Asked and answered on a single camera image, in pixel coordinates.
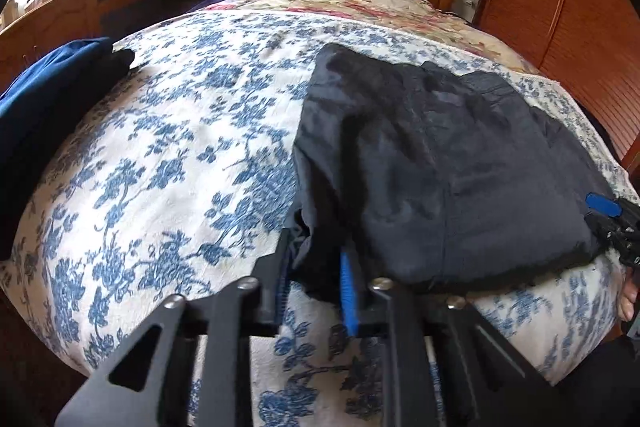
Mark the person's right hand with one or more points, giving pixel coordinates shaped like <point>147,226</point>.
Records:
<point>631,299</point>

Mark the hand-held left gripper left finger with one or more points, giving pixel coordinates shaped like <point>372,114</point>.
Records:
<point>281,289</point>

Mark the pink floral blanket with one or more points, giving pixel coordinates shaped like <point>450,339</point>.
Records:
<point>350,2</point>

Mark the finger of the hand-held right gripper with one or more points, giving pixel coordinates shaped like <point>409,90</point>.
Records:
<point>602,204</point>

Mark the black jacket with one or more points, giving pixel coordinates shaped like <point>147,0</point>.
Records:
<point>440,167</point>

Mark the dark folded cloth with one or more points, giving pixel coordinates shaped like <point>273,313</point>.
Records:
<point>50,142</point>

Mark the blue folded cloth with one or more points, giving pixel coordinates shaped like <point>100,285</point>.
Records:
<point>45,77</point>

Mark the wooden desk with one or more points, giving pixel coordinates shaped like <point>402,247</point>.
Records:
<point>65,12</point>

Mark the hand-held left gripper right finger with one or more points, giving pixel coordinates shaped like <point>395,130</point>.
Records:
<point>348,299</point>

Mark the blue floral blanket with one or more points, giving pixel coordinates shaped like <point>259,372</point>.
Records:
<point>190,157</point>

